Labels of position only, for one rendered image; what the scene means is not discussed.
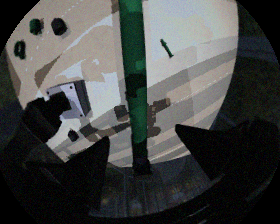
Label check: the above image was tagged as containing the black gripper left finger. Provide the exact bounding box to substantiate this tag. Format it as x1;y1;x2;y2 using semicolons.
24;136;111;212

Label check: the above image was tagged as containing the green pipe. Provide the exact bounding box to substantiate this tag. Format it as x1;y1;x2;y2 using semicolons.
119;0;148;157

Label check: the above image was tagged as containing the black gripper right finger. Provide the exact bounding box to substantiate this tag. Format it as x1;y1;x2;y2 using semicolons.
175;120;249;181

